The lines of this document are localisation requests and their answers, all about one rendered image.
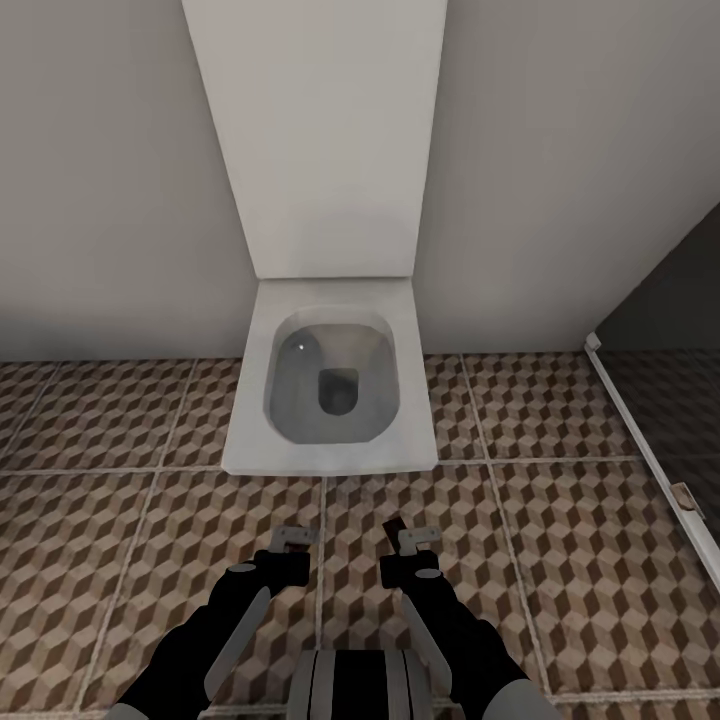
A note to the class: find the toilet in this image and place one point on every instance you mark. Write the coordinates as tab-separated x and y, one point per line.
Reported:
324	111

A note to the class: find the robot trunk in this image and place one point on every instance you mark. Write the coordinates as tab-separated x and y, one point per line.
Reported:
360	684

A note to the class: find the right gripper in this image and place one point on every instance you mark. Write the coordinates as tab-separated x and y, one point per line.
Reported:
392	566

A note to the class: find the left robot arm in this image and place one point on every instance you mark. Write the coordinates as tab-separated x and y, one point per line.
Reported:
193	660

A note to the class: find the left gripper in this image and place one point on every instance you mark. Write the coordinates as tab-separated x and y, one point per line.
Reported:
294	566

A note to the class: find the shower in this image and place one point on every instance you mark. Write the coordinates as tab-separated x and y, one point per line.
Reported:
694	526

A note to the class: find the door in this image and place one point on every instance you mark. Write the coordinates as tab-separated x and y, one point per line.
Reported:
661	349

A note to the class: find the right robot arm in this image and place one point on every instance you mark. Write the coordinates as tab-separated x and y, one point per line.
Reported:
467	654

